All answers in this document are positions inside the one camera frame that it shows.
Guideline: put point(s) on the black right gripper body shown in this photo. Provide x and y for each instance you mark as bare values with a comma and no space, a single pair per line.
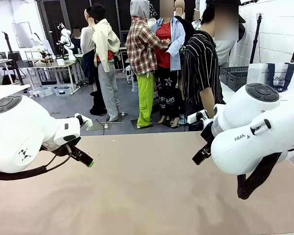
207,135

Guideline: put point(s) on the black trousers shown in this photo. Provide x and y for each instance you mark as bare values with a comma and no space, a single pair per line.
192,115

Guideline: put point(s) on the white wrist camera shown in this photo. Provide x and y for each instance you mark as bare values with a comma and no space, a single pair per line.
84,121
193,118

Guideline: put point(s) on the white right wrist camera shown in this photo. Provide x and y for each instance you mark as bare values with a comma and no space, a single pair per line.
193,118

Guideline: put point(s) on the wooden top desk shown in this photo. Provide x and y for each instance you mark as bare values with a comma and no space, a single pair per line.
51,64

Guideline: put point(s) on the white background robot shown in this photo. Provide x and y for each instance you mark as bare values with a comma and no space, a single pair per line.
66,41

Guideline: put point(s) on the whiteboard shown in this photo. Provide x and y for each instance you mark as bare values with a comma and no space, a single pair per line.
22,34

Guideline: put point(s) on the computer monitor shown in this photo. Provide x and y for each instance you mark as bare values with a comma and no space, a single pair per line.
0,55

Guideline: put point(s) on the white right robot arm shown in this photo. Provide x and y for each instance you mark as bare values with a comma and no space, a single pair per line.
250,117

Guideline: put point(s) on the person's right forearm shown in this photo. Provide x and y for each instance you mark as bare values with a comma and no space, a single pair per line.
207,102

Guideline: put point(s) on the metal mannequin base plate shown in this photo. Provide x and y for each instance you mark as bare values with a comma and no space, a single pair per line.
95,125
142,126
117,119

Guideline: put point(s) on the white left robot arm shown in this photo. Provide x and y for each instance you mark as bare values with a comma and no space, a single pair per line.
14,127

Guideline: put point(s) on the mannequin with red shirt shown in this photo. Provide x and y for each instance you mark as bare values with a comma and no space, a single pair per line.
165,73

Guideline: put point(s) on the clear plastic storage bin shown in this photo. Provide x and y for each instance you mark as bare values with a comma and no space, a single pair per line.
63,90
40,92

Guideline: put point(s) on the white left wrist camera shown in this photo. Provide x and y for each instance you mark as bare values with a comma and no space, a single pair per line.
84,121

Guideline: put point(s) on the mannequin in white top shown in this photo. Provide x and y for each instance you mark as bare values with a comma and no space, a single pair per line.
87,41

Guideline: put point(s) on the mannequin with black jacket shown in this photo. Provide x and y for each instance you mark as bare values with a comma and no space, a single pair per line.
187,27

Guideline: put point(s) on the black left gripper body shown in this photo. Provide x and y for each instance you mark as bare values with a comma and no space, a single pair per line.
63,150

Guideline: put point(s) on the mannequin with cream jacket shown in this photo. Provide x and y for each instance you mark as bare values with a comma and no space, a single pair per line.
105,56

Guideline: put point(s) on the mannequin with plaid shirt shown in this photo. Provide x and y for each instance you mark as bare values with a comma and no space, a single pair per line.
143,56

